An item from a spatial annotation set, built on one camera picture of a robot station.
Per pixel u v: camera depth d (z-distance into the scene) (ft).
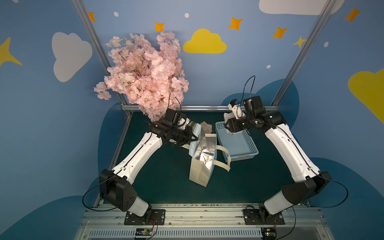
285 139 1.53
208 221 2.42
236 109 2.09
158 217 2.43
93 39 2.58
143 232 2.35
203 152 3.23
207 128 3.65
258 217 2.41
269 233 2.40
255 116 1.80
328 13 2.32
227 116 2.36
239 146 3.29
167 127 1.94
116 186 1.32
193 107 5.33
